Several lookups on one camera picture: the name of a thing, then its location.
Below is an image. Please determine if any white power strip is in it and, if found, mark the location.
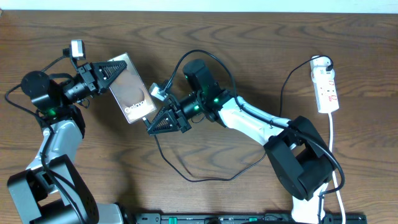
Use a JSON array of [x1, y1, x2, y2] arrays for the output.
[[311, 66, 339, 114]]

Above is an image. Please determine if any white power strip cord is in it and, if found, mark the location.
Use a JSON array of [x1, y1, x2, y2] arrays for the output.
[[327, 112, 346, 224]]

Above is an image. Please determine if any black camera cable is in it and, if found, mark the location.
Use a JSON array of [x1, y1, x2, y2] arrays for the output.
[[164, 49, 346, 224], [4, 54, 88, 224]]

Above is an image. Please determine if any black USB charging cable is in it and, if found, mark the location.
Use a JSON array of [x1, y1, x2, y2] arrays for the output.
[[141, 55, 335, 183]]

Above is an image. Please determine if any white USB charger adapter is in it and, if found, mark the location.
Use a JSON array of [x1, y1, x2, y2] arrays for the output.
[[310, 55, 335, 78]]

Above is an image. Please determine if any black left camera cable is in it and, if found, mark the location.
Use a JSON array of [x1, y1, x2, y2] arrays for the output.
[[4, 54, 88, 224]]

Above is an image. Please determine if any black right camera cable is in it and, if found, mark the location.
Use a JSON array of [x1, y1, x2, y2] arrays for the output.
[[164, 49, 346, 224]]

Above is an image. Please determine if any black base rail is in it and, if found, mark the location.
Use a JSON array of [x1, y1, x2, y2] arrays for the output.
[[135, 213, 368, 224]]

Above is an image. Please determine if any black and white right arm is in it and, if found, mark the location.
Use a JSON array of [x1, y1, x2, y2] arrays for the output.
[[147, 59, 337, 223]]

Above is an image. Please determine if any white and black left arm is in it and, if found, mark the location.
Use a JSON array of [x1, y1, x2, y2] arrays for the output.
[[7, 61, 134, 223]]

